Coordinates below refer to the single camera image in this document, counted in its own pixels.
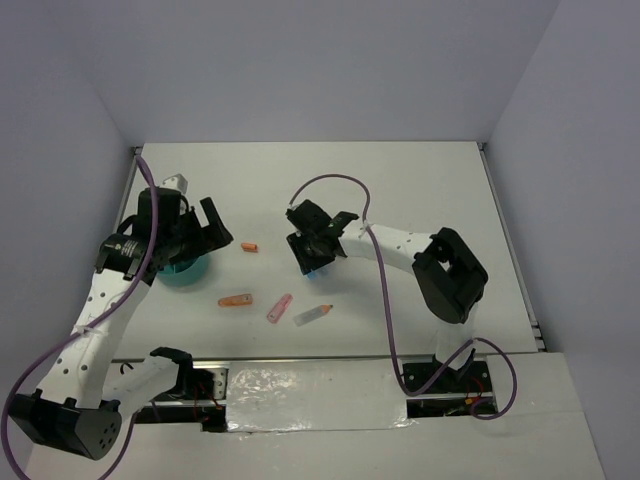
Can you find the orange tip highlighter body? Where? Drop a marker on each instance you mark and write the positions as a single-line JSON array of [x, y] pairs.
[[312, 314]]

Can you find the teal round organizer container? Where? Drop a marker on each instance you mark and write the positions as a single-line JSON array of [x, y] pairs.
[[184, 274]]

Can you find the orange marker cap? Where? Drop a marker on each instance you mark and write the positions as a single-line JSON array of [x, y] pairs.
[[250, 247]]

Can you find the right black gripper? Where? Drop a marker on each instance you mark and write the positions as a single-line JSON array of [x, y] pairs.
[[296, 241]]

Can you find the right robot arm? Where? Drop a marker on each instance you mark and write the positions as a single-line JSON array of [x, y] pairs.
[[449, 276]]

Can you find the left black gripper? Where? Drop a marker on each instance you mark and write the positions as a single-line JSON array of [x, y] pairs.
[[211, 237]]

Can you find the silver foil sheet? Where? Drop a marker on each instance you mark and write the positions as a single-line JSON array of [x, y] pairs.
[[324, 395]]

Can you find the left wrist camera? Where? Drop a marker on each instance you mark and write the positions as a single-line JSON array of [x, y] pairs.
[[176, 182]]

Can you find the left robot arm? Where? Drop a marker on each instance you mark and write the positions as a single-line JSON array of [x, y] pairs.
[[75, 408]]

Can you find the pink correction tape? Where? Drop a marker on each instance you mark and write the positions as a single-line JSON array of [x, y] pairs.
[[278, 310]]

